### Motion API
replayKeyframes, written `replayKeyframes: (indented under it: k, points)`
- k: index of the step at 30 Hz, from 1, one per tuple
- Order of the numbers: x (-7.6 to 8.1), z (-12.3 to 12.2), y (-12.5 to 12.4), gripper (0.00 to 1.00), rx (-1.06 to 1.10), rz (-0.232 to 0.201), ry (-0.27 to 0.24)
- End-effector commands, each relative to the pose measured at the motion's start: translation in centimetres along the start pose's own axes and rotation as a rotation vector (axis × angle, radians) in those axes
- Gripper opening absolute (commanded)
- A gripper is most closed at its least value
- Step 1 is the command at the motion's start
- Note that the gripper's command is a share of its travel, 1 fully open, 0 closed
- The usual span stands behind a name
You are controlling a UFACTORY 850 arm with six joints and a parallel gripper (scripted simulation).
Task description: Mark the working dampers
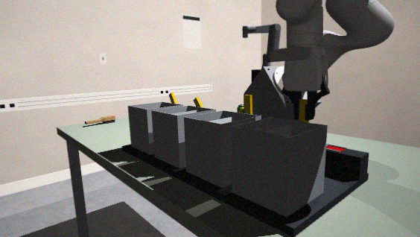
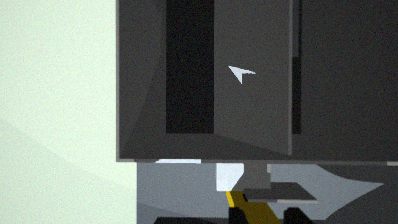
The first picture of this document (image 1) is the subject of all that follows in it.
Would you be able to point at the dark green drink can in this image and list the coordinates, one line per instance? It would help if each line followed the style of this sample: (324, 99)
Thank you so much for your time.
(240, 108)

